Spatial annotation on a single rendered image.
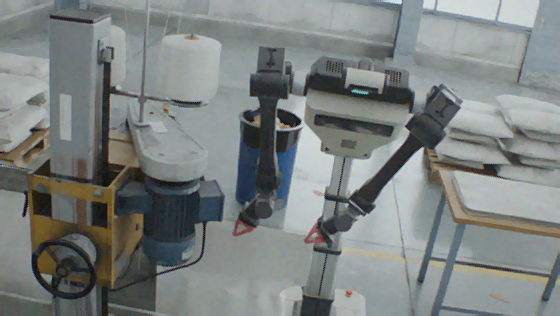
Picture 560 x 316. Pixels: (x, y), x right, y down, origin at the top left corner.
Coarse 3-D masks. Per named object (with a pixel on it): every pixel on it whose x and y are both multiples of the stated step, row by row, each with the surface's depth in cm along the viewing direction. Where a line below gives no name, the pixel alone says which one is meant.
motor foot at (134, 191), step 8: (128, 176) 165; (120, 184) 159; (128, 184) 164; (136, 184) 165; (120, 192) 158; (128, 192) 160; (136, 192) 160; (144, 192) 161; (120, 200) 160; (128, 200) 161; (136, 200) 161; (144, 200) 161; (120, 208) 161; (128, 208) 162; (136, 208) 162; (144, 208) 162
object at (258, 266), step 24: (216, 240) 207; (240, 240) 206; (264, 240) 205; (288, 240) 206; (216, 264) 211; (240, 264) 209; (264, 264) 209; (288, 264) 210; (192, 288) 208; (216, 288) 208; (240, 288) 209; (264, 288) 210; (192, 312) 211; (216, 312) 210; (240, 312) 209; (264, 312) 209
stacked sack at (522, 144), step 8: (520, 136) 521; (504, 144) 515; (512, 144) 507; (520, 144) 506; (528, 144) 506; (536, 144) 507; (544, 144) 509; (552, 144) 514; (520, 152) 502; (528, 152) 501; (536, 152) 501; (544, 152) 502; (552, 152) 503
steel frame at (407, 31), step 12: (60, 0) 963; (72, 0) 963; (84, 0) 966; (408, 0) 893; (420, 0) 891; (408, 12) 901; (420, 12) 899; (408, 24) 907; (396, 36) 955; (408, 36) 914; (396, 48) 923; (408, 48) 921; (384, 60) 955; (396, 60) 930; (408, 60) 928
